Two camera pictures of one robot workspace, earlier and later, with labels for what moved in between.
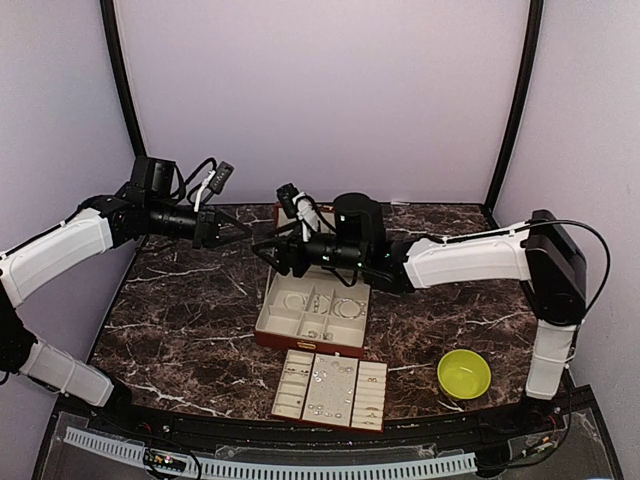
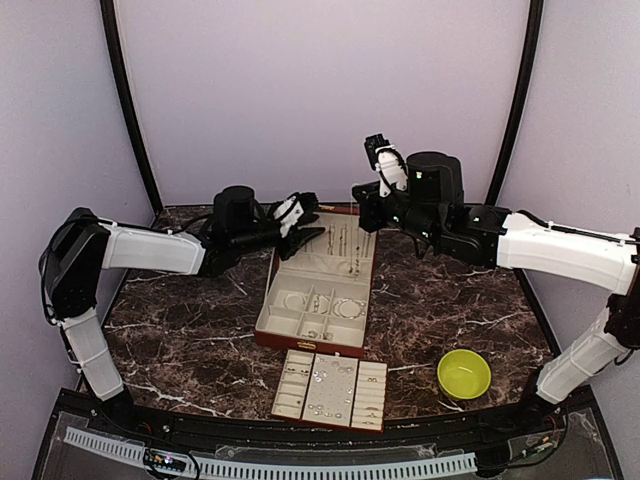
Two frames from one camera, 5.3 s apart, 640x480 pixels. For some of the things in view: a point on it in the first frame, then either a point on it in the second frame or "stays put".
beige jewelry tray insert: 332,388 stays put
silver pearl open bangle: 349,308 stays put
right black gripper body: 292,245 -> 374,219
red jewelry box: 320,309 stays put
